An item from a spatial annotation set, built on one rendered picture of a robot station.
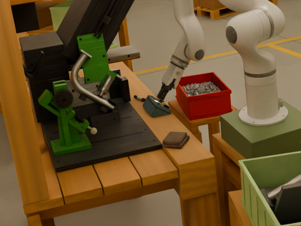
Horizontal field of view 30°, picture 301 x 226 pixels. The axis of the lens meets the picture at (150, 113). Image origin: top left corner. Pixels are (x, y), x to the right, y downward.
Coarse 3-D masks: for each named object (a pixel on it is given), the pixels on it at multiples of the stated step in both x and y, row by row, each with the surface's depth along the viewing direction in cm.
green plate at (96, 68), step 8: (80, 40) 244; (88, 40) 245; (96, 40) 246; (80, 48) 244; (88, 48) 245; (96, 48) 246; (104, 48) 247; (96, 56) 246; (104, 56) 247; (88, 64) 245; (96, 64) 246; (104, 64) 247; (88, 72) 246; (96, 72) 246; (104, 72) 247; (88, 80) 246; (96, 80) 247
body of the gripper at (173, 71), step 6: (168, 66) 257; (174, 66) 252; (168, 72) 254; (174, 72) 251; (180, 72) 251; (162, 78) 259; (168, 78) 252; (180, 78) 252; (168, 84) 251; (174, 84) 255
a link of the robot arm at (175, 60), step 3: (171, 57) 254; (174, 57) 251; (171, 60) 252; (174, 60) 251; (177, 60) 251; (180, 60) 251; (174, 63) 252; (177, 63) 251; (180, 63) 251; (183, 63) 250; (186, 63) 252; (180, 66) 252; (183, 66) 252; (186, 66) 253
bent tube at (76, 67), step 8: (80, 56) 242; (88, 56) 243; (80, 64) 241; (72, 72) 241; (72, 80) 241; (80, 88) 242; (88, 96) 243; (96, 96) 244; (104, 104) 245; (112, 104) 246
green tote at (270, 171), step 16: (240, 160) 186; (256, 160) 185; (272, 160) 186; (288, 160) 186; (256, 176) 187; (272, 176) 188; (288, 176) 188; (256, 192) 166; (256, 208) 171; (256, 224) 174; (272, 224) 152; (288, 224) 148
